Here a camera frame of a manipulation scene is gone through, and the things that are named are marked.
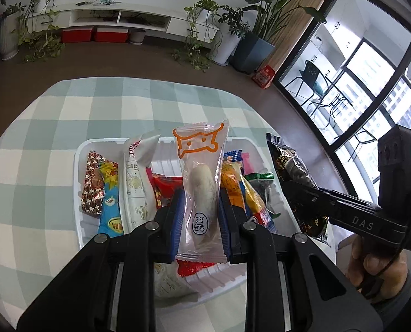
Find blue snack packet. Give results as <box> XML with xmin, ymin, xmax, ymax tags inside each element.
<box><xmin>223</xmin><ymin>150</ymin><xmax>276</xmax><ymax>232</ymax></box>

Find red snack packet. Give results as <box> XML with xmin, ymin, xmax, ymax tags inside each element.
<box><xmin>146</xmin><ymin>167</ymin><xmax>215</xmax><ymax>277</ymax></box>

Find white paper snack bag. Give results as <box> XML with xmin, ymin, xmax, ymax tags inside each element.
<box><xmin>119</xmin><ymin>131</ymin><xmax>160</xmax><ymax>234</ymax></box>

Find clear orange-print bun packet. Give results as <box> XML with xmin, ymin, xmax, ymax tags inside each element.
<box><xmin>173</xmin><ymin>120</ymin><xmax>229</xmax><ymax>263</ymax></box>

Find green snack packet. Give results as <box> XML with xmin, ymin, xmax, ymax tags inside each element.
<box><xmin>245</xmin><ymin>172</ymin><xmax>280</xmax><ymax>219</ymax></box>

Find pink snack wrapper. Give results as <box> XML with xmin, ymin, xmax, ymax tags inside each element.
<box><xmin>241</xmin><ymin>152</ymin><xmax>262</xmax><ymax>175</ymax></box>

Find panda print snack packet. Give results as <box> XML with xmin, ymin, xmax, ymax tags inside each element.
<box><xmin>97</xmin><ymin>160</ymin><xmax>124</xmax><ymax>238</ymax></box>

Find black sesame snack packet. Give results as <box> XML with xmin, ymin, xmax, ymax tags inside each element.
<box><xmin>266</xmin><ymin>133</ymin><xmax>329</xmax><ymax>244</ymax></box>

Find red chocolate candy packet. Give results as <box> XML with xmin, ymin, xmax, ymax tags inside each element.
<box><xmin>81</xmin><ymin>151</ymin><xmax>106</xmax><ymax>217</ymax></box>

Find orange snack packet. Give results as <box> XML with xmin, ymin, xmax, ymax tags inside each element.
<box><xmin>220</xmin><ymin>161</ymin><xmax>247</xmax><ymax>213</ymax></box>

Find person's right hand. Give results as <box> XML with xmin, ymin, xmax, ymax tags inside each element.
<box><xmin>345</xmin><ymin>235</ymin><xmax>409</xmax><ymax>303</ymax></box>

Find white plastic tray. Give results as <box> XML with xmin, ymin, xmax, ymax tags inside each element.
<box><xmin>73</xmin><ymin>136</ymin><xmax>293</xmax><ymax>310</ymax></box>

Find balcony glass table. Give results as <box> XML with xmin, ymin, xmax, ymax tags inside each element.
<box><xmin>307</xmin><ymin>86</ymin><xmax>355</xmax><ymax>129</ymax></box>

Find green checked tablecloth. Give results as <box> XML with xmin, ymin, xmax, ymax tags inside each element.
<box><xmin>0</xmin><ymin>76</ymin><xmax>338</xmax><ymax>332</ymax></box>

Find red gift bag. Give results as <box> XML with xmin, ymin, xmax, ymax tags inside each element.
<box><xmin>252</xmin><ymin>65</ymin><xmax>276</xmax><ymax>89</ymax></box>

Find dark balcony chair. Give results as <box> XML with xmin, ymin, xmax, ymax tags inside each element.
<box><xmin>285</xmin><ymin>60</ymin><xmax>332</xmax><ymax>103</ymax></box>

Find trailing pothos on console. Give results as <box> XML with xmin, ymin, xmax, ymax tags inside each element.
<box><xmin>171</xmin><ymin>0</ymin><xmax>220</xmax><ymax>72</ymax></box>

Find white ribbed pot plant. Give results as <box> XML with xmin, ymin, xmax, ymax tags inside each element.
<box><xmin>209</xmin><ymin>5</ymin><xmax>250</xmax><ymax>66</ymax></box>

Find red storage box right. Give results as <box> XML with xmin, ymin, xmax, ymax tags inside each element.
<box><xmin>94</xmin><ymin>26</ymin><xmax>128</xmax><ymax>43</ymax></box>

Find red storage box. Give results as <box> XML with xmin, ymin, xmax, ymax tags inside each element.
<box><xmin>61</xmin><ymin>26</ymin><xmax>94</xmax><ymax>43</ymax></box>
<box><xmin>94</xmin><ymin>26</ymin><xmax>128</xmax><ymax>43</ymax></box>

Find white tv console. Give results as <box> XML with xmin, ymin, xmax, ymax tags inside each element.
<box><xmin>28</xmin><ymin>1</ymin><xmax>224</xmax><ymax>44</ymax></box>

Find red storage box left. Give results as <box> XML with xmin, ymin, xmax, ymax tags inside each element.
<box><xmin>61</xmin><ymin>26</ymin><xmax>94</xmax><ymax>43</ymax></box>

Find dark blue tall planter plant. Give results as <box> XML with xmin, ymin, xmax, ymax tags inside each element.
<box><xmin>230</xmin><ymin>0</ymin><xmax>326</xmax><ymax>74</ymax></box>

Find white pot plant left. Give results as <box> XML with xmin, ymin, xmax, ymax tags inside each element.
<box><xmin>0</xmin><ymin>0</ymin><xmax>64</xmax><ymax>62</ymax></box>

